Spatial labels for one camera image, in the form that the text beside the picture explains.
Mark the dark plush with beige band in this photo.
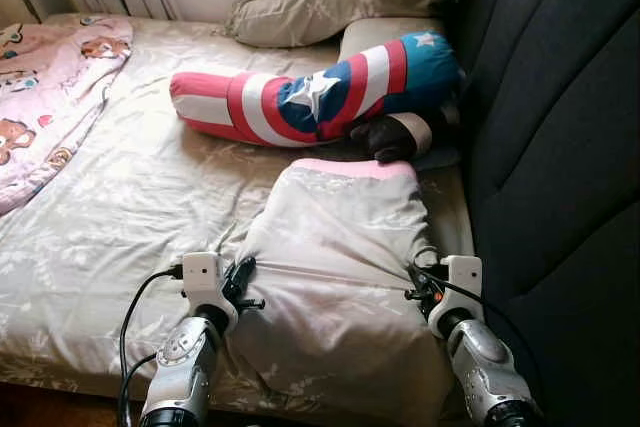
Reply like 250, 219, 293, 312
350, 112, 461, 165

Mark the plain cream pillow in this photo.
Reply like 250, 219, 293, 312
338, 17, 446, 63

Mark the red white blue star bolster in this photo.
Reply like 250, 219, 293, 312
168, 30, 463, 148

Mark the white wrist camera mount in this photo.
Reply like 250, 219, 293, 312
180, 252, 241, 333
428, 255, 484, 338

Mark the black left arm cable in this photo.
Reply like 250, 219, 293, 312
117, 265, 186, 427

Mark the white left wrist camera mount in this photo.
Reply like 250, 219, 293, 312
180, 252, 241, 333

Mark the bed with beige floral sheet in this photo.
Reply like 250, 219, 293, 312
0, 12, 476, 418

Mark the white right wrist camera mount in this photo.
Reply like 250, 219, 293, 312
428, 255, 484, 338

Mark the pink cartoon bear quilt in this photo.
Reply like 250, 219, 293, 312
0, 15, 134, 218

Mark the dark grey padded headboard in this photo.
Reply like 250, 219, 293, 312
450, 0, 640, 427

